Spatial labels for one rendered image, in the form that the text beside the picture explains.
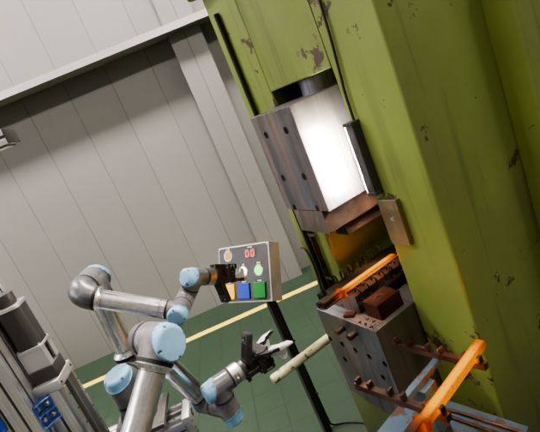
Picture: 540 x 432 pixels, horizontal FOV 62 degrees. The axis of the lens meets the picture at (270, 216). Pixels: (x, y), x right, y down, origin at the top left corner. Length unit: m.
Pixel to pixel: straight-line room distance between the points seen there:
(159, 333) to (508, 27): 1.43
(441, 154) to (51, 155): 3.88
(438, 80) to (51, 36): 3.84
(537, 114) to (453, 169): 0.35
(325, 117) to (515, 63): 0.62
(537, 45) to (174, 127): 3.45
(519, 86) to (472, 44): 0.21
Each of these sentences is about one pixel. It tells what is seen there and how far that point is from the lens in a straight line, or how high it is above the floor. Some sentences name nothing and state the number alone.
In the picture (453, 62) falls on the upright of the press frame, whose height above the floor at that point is 1.70.
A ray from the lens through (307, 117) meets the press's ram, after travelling 1.61.
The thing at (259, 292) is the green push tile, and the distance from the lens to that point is 2.17.
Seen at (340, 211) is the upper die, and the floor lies 1.33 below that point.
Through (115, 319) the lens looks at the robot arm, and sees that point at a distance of 2.04.
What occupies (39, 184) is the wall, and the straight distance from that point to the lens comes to 4.83.
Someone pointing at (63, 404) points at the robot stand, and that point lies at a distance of 1.76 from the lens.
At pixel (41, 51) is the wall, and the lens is 4.79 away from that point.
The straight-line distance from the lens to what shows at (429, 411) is 1.33.
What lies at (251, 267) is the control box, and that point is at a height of 1.10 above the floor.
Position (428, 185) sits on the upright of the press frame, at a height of 1.40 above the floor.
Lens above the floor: 1.83
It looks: 14 degrees down
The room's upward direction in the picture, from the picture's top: 23 degrees counter-clockwise
